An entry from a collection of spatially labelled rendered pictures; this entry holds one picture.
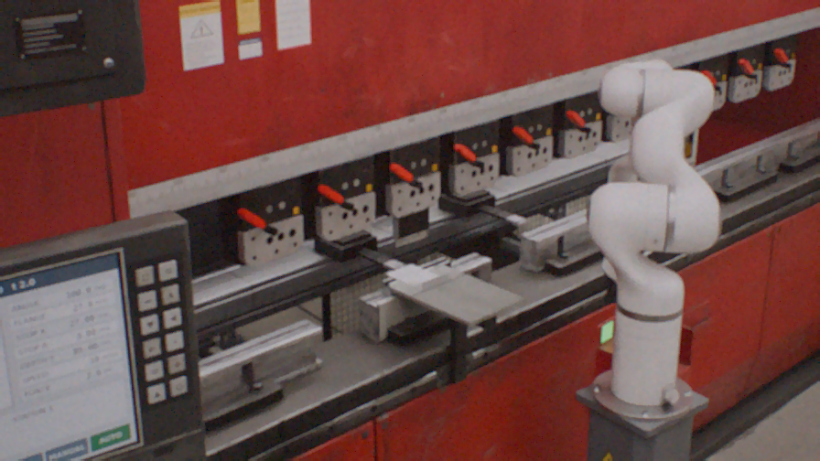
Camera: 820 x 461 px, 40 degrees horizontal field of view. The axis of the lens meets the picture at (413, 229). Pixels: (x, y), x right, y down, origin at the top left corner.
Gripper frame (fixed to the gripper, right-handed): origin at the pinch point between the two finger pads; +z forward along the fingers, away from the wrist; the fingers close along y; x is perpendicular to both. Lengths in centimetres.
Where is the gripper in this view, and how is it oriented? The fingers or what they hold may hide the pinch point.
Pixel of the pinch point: (611, 295)
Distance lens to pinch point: 285.5
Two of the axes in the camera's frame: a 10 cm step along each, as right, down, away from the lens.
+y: -4.7, -5.5, 6.9
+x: -8.5, 0.9, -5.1
